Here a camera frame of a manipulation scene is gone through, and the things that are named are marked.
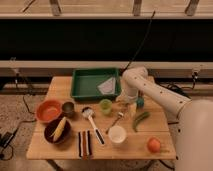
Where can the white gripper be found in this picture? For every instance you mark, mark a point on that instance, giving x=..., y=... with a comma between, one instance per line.
x=130, y=97

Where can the silver fork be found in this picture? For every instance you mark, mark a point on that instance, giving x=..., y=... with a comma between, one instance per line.
x=119, y=116

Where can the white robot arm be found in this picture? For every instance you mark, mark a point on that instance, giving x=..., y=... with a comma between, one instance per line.
x=194, y=144

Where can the green plastic cup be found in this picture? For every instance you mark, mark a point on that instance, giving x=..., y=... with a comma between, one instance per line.
x=105, y=106

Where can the white plastic cup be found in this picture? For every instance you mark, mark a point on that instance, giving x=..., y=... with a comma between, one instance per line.
x=117, y=134

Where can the small metal cup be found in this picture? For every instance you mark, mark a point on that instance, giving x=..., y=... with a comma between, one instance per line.
x=68, y=109

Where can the teal sponge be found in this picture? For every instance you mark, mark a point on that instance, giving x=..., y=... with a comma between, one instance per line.
x=140, y=102

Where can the white folded cloth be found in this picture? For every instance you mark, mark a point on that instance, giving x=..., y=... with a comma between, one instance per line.
x=107, y=87

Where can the green chili pepper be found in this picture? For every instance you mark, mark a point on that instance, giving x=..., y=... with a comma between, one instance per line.
x=139, y=119

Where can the green plastic tray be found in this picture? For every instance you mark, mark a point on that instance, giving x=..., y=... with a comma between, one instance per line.
x=85, y=83

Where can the white spatula spoon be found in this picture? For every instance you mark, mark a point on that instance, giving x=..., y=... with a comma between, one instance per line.
x=88, y=113

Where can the orange tomato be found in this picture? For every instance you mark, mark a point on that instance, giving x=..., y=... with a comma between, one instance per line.
x=154, y=145

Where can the dark brown bowl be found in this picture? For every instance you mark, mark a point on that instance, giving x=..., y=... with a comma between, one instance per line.
x=50, y=128

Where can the orange plastic bowl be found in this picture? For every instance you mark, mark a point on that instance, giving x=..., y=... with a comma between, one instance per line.
x=48, y=111

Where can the yellow corn cob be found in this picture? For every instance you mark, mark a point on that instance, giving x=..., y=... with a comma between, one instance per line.
x=59, y=129

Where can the black power adapter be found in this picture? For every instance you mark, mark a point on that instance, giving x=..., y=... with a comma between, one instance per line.
x=5, y=140

